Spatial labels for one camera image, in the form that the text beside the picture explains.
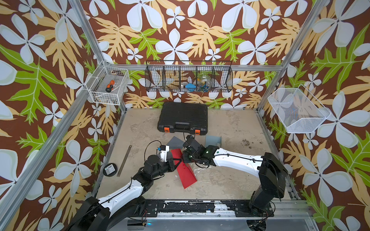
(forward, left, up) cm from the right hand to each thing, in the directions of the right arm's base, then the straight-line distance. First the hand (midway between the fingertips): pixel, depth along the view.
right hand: (180, 156), depth 83 cm
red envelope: (-8, -3, -1) cm, 8 cm away
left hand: (-3, -1, +3) cm, 4 cm away
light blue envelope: (+17, -24, -10) cm, 31 cm away
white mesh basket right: (+21, -68, +18) cm, 73 cm away
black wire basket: (+50, -5, +21) cm, 55 cm away
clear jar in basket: (+46, -16, +19) cm, 52 cm away
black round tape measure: (-5, +43, -7) cm, 44 cm away
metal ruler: (+1, +37, -9) cm, 38 cm away
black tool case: (+33, -2, -2) cm, 33 cm away
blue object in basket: (+40, -7, +19) cm, 45 cm away
